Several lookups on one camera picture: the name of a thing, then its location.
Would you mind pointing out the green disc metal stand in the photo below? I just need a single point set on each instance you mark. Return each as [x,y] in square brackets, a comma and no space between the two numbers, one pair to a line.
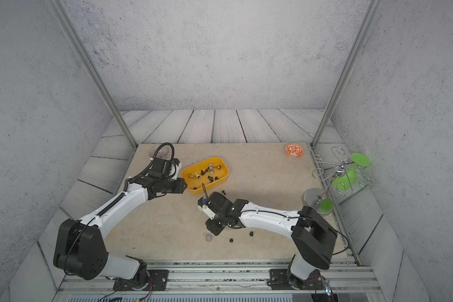
[323,206]

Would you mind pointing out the yellow plastic storage box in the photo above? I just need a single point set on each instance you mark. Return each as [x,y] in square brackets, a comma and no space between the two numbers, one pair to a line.
[220,175]

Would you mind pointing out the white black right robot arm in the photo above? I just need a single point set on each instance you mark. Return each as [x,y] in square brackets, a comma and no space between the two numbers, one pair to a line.
[313,236]

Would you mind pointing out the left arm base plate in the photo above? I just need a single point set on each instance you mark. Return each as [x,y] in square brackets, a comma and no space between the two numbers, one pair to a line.
[150,280]

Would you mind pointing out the purple patterned glass bowl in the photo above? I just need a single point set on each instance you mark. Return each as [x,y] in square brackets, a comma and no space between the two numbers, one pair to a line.
[159,152]

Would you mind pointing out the left aluminium frame post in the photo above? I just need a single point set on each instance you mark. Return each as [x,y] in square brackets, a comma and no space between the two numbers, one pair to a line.
[70,32]

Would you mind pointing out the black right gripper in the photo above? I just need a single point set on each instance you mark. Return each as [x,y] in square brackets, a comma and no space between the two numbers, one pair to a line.
[210,226]

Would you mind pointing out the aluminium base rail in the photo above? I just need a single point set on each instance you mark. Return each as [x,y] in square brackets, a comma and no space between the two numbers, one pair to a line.
[235,280]

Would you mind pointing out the aluminium frame post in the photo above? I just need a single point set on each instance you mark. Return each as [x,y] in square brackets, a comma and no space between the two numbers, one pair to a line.
[356,48]
[70,32]

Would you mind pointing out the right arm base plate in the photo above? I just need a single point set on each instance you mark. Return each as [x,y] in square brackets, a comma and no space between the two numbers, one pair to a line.
[298,280]

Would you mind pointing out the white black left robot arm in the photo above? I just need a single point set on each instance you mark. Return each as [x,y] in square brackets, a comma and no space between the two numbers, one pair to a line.
[80,249]

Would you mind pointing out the orange patterned ceramic bowl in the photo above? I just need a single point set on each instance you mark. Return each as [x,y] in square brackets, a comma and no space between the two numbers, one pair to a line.
[294,150]

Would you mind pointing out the metal wire rack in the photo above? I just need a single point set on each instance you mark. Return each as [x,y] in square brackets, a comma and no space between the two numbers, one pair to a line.
[343,176]

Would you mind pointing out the right aluminium frame post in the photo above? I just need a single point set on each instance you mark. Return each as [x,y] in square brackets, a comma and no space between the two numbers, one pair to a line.
[356,48]

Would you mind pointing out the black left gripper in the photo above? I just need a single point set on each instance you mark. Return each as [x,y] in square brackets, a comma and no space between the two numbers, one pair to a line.
[180,187]

